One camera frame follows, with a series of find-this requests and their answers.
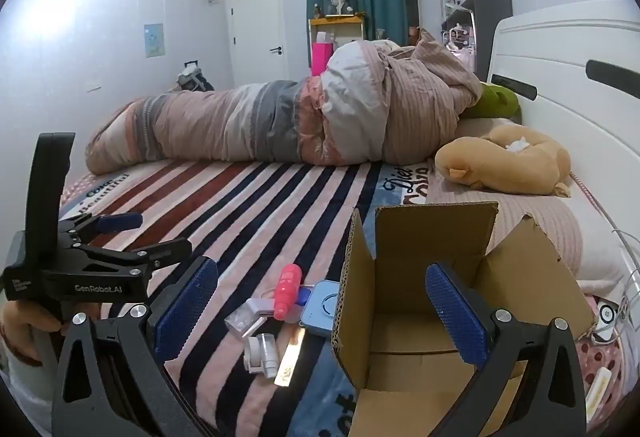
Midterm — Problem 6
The brown cardboard box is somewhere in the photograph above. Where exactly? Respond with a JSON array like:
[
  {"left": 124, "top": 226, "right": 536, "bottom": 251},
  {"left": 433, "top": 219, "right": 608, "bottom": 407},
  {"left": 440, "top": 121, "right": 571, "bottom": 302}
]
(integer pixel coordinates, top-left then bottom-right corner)
[{"left": 331, "top": 202, "right": 596, "bottom": 437}]

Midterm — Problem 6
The wall poster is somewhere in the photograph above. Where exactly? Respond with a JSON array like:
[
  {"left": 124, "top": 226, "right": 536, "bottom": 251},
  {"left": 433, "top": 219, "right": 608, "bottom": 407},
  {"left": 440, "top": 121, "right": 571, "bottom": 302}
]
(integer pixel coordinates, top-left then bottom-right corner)
[{"left": 144, "top": 23, "right": 166, "bottom": 58}]

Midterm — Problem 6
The person's left forearm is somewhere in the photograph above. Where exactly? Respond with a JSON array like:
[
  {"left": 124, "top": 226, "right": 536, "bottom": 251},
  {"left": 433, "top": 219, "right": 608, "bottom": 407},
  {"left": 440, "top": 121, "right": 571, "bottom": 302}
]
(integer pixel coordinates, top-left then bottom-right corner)
[{"left": 0, "top": 354, "right": 57, "bottom": 423}]

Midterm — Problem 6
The clear plastic case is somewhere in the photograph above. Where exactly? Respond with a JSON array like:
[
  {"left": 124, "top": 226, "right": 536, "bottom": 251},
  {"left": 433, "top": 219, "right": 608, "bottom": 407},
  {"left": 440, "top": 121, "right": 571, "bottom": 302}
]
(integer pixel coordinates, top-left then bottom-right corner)
[{"left": 225, "top": 306, "right": 266, "bottom": 336}]

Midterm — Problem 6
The white headboard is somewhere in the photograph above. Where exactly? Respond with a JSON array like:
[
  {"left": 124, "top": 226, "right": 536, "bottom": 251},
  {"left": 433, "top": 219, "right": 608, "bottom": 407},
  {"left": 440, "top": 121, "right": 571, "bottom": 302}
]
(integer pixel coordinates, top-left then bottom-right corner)
[{"left": 479, "top": 0, "right": 640, "bottom": 290}]

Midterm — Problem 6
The pink ribbed pillow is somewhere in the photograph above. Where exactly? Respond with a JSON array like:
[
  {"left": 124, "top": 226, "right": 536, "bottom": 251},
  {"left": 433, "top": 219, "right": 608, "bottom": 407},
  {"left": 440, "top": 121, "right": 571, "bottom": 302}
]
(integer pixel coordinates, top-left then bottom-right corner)
[{"left": 429, "top": 167, "right": 584, "bottom": 279}]

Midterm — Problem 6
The pink plastic toy bottle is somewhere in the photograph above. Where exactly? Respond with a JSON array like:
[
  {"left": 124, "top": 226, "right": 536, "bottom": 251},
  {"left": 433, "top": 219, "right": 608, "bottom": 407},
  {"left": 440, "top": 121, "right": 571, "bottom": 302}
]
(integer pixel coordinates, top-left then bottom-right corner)
[{"left": 273, "top": 263, "right": 304, "bottom": 321}]

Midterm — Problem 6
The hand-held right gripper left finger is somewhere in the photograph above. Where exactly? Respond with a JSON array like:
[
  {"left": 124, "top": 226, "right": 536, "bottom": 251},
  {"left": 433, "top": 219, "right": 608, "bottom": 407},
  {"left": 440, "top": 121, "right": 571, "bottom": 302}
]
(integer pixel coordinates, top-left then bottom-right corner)
[{"left": 51, "top": 256, "right": 221, "bottom": 437}]

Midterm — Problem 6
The striped blanket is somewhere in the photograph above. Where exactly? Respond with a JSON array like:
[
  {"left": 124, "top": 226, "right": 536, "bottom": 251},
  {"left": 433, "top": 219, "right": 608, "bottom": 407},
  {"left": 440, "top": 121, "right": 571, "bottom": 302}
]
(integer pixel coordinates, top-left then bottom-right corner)
[{"left": 59, "top": 158, "right": 437, "bottom": 437}]

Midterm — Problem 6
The white cable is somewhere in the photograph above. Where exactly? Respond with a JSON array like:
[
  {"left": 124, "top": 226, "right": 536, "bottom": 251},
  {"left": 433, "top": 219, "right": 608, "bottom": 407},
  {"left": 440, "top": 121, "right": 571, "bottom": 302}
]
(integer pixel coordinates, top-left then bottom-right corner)
[{"left": 606, "top": 227, "right": 640, "bottom": 320}]

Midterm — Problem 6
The gold nail file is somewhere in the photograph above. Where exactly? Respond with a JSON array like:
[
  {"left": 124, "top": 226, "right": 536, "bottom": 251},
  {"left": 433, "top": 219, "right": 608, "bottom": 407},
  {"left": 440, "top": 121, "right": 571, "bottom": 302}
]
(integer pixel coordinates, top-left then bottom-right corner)
[{"left": 274, "top": 328, "right": 307, "bottom": 388}]

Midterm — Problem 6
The person's left hand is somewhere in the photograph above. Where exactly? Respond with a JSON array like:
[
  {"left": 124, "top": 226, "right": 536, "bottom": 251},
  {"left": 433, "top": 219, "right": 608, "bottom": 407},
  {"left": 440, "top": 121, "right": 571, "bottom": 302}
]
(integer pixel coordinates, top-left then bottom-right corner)
[{"left": 0, "top": 301, "right": 76, "bottom": 363}]

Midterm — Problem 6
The white door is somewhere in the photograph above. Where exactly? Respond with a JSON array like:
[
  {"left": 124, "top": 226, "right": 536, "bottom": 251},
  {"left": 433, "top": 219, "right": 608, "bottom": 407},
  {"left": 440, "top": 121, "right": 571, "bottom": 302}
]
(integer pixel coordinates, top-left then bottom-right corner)
[{"left": 227, "top": 0, "right": 289, "bottom": 89}]

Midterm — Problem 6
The black folded stroller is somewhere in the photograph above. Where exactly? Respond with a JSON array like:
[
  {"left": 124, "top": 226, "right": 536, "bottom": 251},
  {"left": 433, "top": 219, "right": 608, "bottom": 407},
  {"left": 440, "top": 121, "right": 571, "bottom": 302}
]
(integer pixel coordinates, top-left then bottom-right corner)
[{"left": 175, "top": 61, "right": 215, "bottom": 93}]

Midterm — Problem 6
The blue square device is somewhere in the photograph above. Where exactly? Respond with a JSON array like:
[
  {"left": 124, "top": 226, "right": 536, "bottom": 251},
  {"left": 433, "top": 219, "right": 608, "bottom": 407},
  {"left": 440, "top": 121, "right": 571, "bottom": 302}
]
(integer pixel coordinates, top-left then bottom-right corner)
[{"left": 299, "top": 280, "right": 344, "bottom": 339}]

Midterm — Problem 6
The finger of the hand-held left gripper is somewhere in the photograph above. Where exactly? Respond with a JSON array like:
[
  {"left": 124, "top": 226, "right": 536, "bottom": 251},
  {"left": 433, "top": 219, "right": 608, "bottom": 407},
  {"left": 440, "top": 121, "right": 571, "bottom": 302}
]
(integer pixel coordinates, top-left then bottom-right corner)
[
  {"left": 59, "top": 212, "right": 144, "bottom": 244},
  {"left": 75, "top": 237, "right": 193, "bottom": 272}
]

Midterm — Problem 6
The cream tube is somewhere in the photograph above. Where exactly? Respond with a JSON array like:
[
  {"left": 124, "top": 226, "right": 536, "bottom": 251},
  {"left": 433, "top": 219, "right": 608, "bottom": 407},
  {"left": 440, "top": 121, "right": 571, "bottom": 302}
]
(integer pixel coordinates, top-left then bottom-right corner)
[{"left": 584, "top": 367, "right": 614, "bottom": 424}]

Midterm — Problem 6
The pink grey striped duvet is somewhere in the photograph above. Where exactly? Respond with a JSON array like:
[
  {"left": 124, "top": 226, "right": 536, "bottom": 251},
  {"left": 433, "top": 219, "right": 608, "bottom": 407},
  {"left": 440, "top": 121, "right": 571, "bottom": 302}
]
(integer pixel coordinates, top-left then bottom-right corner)
[{"left": 85, "top": 28, "right": 483, "bottom": 176}]

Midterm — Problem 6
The tan plush toy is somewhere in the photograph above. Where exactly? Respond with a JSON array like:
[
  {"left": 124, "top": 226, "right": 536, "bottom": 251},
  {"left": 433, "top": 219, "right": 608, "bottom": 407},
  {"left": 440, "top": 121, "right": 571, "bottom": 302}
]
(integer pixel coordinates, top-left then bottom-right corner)
[{"left": 434, "top": 123, "right": 572, "bottom": 197}]

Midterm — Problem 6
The green pillow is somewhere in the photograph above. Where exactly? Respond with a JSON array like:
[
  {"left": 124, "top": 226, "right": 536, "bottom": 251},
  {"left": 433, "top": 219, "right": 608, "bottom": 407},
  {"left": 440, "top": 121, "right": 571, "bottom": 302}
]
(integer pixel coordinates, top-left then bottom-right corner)
[{"left": 460, "top": 82, "right": 521, "bottom": 121}]

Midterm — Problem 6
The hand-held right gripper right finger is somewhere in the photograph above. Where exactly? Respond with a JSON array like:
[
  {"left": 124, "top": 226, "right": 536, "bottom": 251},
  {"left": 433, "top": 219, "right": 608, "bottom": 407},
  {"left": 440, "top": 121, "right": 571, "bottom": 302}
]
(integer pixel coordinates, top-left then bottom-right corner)
[{"left": 425, "top": 262, "right": 587, "bottom": 437}]

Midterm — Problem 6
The yellow cabinet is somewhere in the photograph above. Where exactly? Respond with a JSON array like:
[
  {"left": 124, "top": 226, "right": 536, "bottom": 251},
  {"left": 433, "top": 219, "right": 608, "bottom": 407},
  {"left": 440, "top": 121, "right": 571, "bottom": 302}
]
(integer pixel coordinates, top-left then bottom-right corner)
[{"left": 308, "top": 16, "right": 365, "bottom": 49}]

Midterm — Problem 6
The pink bag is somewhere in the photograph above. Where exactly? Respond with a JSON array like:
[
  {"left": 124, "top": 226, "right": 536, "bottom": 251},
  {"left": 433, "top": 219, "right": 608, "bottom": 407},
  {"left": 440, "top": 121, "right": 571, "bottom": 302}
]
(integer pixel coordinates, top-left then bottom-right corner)
[{"left": 311, "top": 42, "right": 334, "bottom": 77}]

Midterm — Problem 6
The pink polka dot sheet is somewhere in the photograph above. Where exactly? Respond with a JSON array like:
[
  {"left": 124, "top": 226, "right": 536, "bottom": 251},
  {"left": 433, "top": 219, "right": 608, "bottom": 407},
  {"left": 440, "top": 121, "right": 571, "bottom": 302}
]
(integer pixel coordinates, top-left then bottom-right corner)
[{"left": 574, "top": 292, "right": 638, "bottom": 434}]

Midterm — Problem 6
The white round device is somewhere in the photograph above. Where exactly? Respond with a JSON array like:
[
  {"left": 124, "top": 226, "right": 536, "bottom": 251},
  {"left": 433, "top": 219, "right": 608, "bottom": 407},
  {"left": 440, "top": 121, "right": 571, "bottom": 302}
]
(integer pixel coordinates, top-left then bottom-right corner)
[{"left": 594, "top": 299, "right": 619, "bottom": 344}]

